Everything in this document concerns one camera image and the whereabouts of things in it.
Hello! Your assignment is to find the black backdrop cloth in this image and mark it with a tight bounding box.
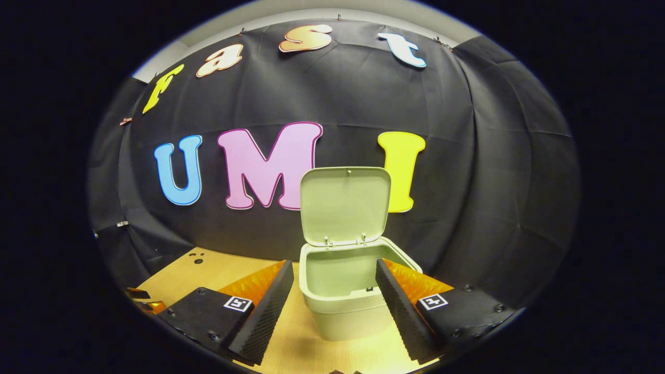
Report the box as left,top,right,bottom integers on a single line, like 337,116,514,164
87,20,580,313

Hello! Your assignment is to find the wooden desktop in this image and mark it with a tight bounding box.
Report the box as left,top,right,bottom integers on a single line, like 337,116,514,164
135,246,443,374

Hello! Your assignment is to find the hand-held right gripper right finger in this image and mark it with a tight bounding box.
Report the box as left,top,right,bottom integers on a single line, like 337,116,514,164
375,259,515,365

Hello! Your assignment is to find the white desktop garbage bin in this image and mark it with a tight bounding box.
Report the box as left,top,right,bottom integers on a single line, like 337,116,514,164
299,166,424,342

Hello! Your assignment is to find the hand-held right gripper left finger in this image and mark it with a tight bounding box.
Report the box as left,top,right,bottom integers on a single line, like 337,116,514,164
158,260,295,366

